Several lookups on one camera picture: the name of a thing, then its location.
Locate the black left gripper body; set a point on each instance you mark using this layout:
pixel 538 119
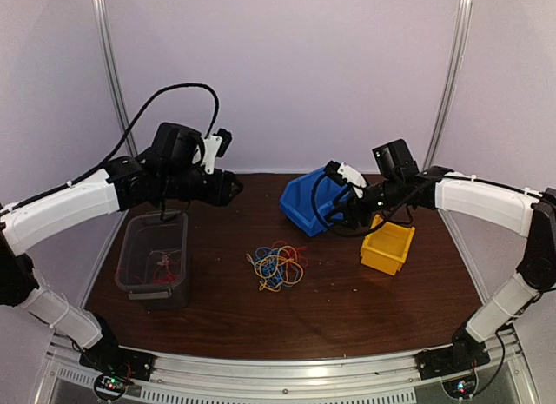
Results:
pixel 211 195

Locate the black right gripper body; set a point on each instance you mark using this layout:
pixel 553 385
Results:
pixel 366 215

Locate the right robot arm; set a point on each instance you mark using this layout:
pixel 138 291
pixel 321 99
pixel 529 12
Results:
pixel 522 212

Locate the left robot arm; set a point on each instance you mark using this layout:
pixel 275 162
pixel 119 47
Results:
pixel 178 165

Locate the blue plastic bin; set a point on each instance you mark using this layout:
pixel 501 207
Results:
pixel 296 198

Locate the yellow plastic bin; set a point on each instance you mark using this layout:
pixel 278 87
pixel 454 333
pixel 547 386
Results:
pixel 386 249

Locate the grey transparent plastic container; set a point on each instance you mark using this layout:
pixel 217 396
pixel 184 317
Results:
pixel 154 265

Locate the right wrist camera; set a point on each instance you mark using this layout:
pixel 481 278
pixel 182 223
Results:
pixel 343 174

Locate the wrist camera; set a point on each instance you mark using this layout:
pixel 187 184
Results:
pixel 343 174
pixel 215 146

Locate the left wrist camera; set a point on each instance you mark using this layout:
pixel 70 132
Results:
pixel 215 146

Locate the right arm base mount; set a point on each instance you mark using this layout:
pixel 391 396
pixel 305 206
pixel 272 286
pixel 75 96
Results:
pixel 441 362

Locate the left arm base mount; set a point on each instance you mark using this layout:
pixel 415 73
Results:
pixel 126 364

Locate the left aluminium frame post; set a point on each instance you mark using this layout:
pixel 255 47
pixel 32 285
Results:
pixel 109 60

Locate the aluminium front rail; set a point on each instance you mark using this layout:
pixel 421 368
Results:
pixel 383 378

